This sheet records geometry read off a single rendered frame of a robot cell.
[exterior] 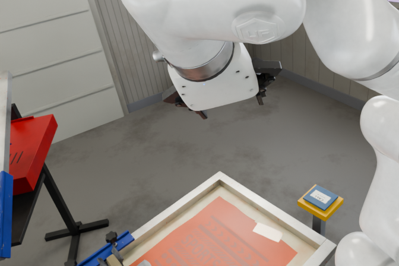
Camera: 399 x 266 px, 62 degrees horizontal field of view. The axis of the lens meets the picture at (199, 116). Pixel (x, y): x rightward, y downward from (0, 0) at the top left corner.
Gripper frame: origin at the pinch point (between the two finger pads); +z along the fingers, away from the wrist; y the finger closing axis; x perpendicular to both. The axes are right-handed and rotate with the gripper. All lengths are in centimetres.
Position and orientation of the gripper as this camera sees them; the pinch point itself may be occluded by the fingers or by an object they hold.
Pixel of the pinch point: (230, 101)
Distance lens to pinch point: 51.9
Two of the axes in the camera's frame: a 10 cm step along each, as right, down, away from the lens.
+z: 3.0, 3.4, 8.9
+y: 9.4, -2.4, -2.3
